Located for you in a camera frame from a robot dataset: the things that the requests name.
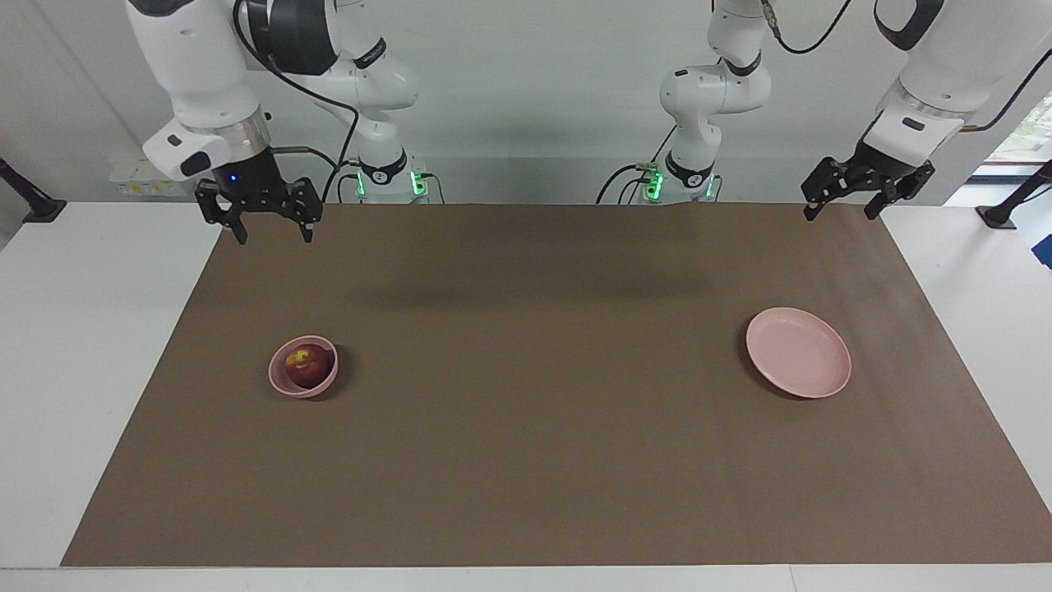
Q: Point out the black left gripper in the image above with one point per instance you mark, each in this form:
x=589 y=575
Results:
x=879 y=168

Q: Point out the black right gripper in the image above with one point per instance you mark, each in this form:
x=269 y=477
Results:
x=251 y=181

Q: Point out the dark red apple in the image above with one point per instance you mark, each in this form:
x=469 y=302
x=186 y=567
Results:
x=311 y=368

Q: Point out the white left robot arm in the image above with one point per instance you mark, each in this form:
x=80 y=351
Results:
x=715 y=90

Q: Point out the pink bowl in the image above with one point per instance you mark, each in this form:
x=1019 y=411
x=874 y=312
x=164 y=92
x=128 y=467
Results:
x=283 y=382

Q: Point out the pink plate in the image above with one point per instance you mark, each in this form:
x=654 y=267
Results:
x=797 y=353

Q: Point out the blue object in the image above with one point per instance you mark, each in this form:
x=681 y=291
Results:
x=1045 y=251

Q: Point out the brown paper table mat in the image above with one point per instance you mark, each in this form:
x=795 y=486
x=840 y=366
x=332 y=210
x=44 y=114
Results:
x=526 y=411

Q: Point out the white wall socket box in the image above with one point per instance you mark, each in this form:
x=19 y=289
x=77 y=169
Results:
x=127 y=186

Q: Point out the black camera stand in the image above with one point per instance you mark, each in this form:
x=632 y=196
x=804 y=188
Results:
x=37 y=205
x=1007 y=212

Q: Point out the window with dark frame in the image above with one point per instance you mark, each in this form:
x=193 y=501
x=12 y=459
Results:
x=1023 y=146

